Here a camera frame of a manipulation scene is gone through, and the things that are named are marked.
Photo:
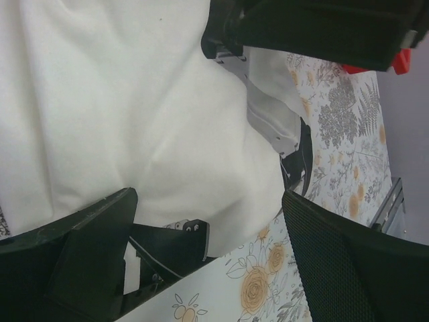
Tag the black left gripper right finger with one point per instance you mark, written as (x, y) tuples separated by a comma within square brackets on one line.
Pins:
[(350, 272)]

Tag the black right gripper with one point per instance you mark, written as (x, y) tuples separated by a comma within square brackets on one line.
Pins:
[(363, 34)]

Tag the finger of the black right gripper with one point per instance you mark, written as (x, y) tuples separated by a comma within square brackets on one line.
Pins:
[(172, 253)]

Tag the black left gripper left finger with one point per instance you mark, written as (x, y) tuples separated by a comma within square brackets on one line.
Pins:
[(72, 269)]

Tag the white t shirt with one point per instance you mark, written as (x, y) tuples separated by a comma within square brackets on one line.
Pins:
[(97, 96)]

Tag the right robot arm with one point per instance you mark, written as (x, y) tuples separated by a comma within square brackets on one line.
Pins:
[(278, 114)]

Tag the aluminium frame rail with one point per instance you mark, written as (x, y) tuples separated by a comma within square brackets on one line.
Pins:
[(390, 217)]

